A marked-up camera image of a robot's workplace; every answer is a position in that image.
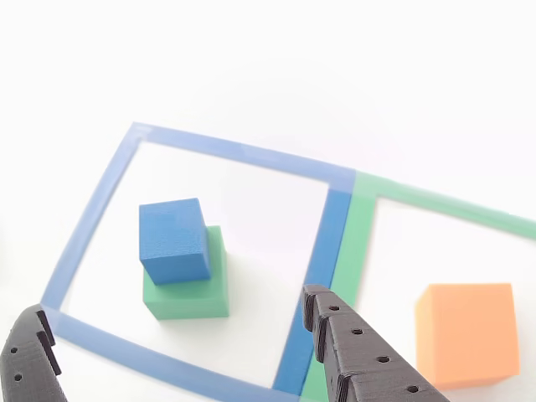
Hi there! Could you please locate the blue tape square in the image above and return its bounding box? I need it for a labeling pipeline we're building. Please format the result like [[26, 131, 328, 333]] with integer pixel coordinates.
[[39, 121, 358, 402]]

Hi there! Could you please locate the green tape square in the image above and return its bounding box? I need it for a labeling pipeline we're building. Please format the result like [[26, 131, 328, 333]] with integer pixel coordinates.
[[299, 171, 536, 402]]

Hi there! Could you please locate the small blue cube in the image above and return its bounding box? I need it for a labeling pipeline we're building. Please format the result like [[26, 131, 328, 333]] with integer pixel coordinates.
[[138, 197, 212, 286]]

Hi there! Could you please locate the orange block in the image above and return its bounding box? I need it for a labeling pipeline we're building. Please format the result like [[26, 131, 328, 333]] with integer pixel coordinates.
[[414, 282, 522, 391]]

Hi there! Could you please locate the green cube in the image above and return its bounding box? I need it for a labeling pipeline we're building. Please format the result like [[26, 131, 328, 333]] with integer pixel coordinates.
[[142, 225, 230, 322]]

